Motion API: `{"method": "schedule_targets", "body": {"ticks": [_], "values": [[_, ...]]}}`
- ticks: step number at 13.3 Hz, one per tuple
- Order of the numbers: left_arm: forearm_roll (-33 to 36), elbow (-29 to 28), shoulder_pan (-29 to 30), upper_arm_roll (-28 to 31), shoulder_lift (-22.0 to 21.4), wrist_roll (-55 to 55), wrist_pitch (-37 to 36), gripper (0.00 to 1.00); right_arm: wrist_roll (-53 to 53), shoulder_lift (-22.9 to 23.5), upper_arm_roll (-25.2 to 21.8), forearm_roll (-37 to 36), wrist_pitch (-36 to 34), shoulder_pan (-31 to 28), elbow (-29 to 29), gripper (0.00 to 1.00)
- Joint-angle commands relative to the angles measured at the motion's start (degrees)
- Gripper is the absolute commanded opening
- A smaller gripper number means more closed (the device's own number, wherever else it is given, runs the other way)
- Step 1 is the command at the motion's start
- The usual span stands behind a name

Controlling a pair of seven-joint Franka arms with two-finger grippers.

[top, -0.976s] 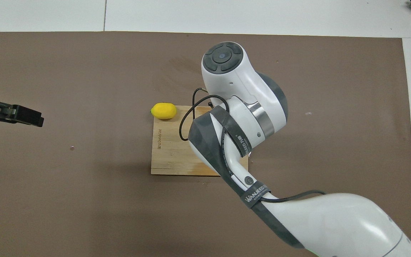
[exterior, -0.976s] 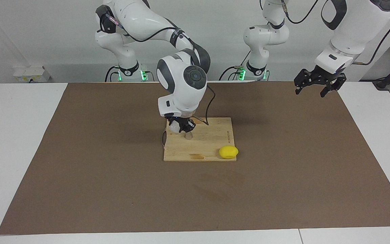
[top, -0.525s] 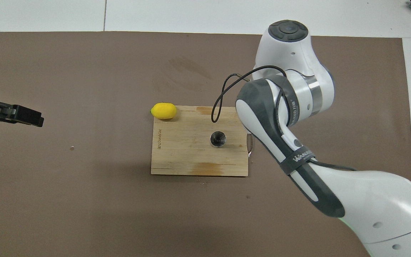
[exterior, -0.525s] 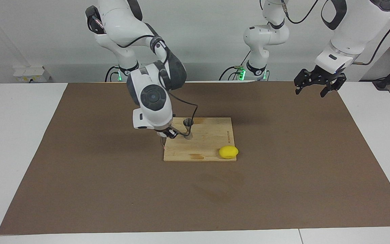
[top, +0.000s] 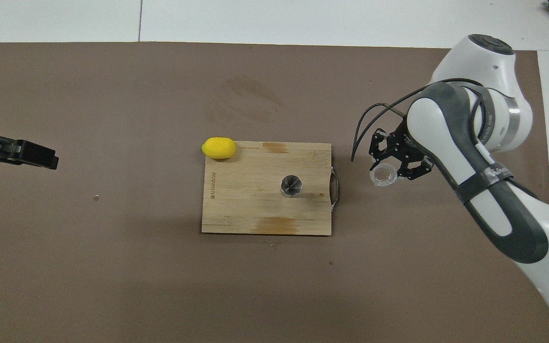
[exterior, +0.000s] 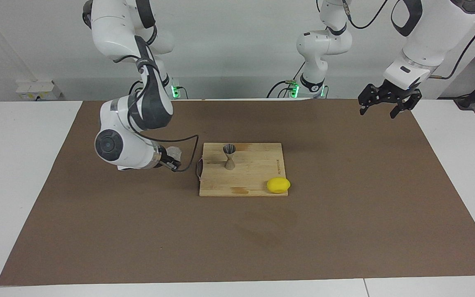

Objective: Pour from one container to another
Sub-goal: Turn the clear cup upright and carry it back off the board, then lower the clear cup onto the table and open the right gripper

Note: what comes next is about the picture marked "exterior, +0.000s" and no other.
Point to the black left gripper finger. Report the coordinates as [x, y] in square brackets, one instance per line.
[408, 104]
[369, 97]

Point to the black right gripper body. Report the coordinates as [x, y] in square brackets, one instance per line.
[165, 159]

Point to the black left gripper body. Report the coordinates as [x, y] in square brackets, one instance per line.
[396, 90]

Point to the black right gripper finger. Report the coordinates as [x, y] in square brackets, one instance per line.
[174, 166]

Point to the small clear plastic cup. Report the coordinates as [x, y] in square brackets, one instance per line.
[175, 153]

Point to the metal double cone jigger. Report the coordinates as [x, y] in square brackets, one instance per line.
[229, 163]

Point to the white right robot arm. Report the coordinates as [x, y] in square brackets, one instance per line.
[126, 136]

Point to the wooden cutting board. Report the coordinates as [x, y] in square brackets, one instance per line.
[258, 173]

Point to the brown paper table mat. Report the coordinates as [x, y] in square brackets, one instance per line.
[237, 239]

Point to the yellow lemon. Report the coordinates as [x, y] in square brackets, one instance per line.
[278, 185]

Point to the white wall power box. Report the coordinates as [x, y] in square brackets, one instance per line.
[35, 90]

